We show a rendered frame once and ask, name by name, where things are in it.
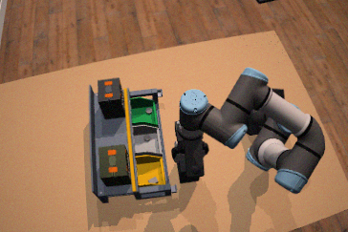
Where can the grey metal rack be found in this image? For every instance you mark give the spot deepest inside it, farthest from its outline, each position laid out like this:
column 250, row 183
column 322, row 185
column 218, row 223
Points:
column 107, row 132

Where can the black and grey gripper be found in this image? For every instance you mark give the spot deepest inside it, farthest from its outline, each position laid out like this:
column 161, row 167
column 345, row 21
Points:
column 178, row 154

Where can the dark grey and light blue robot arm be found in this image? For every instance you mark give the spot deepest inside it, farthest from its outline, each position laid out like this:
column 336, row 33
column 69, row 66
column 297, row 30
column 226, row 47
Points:
column 226, row 125

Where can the yellow open bin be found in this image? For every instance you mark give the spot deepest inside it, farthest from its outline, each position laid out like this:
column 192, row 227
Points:
column 148, row 168

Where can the green bin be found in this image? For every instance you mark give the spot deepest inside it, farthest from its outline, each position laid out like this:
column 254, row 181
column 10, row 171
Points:
column 139, row 115

